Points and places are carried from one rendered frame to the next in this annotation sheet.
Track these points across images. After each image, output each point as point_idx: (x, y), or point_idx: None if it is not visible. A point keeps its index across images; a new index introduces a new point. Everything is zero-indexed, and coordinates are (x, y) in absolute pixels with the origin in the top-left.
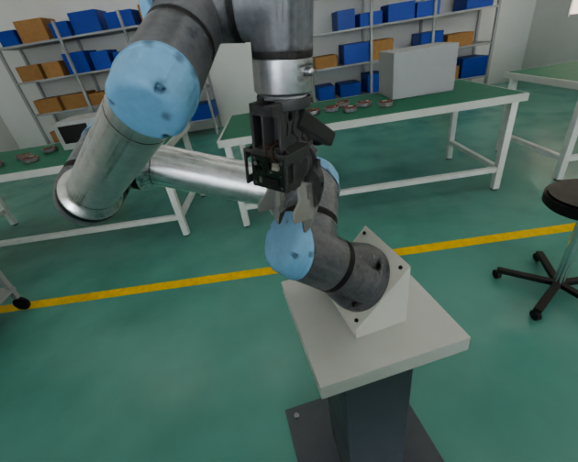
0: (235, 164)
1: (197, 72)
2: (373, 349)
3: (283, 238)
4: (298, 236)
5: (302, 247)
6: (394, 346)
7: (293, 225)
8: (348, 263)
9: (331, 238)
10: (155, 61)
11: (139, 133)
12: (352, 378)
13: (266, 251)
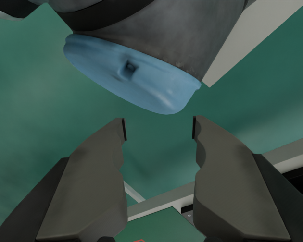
0: None
1: None
2: (250, 23)
3: (133, 95)
4: (173, 107)
5: (184, 105)
6: (274, 6)
7: (146, 94)
8: (242, 9)
9: (215, 15)
10: None
11: None
12: (234, 65)
13: (103, 87)
